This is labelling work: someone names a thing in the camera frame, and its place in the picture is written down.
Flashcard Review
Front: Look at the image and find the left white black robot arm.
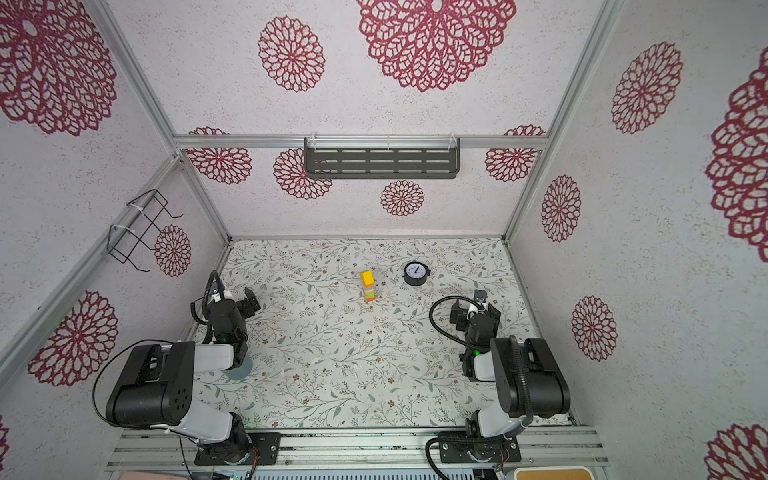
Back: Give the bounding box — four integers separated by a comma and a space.
104, 288, 261, 465

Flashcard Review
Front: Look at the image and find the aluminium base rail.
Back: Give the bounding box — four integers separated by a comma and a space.
102, 426, 611, 478

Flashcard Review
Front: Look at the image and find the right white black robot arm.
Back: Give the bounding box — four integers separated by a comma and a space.
448, 290, 571, 439

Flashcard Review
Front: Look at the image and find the orange white box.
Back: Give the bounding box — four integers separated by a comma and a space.
513, 466, 595, 480

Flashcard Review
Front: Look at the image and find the teal ceramic cup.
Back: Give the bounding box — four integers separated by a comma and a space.
223, 357, 253, 381

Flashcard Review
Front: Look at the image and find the grey slotted wall shelf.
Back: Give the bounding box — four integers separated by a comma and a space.
303, 137, 461, 180

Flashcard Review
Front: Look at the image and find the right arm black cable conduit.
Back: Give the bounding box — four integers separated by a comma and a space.
424, 295, 535, 480

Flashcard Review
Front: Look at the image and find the black round pressure gauge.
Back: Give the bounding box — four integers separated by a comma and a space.
403, 261, 430, 286

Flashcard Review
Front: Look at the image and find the yellow orange triangle block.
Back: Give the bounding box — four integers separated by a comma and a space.
360, 270, 375, 287

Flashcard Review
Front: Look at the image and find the black wire wall basket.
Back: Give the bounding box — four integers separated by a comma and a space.
106, 189, 182, 273

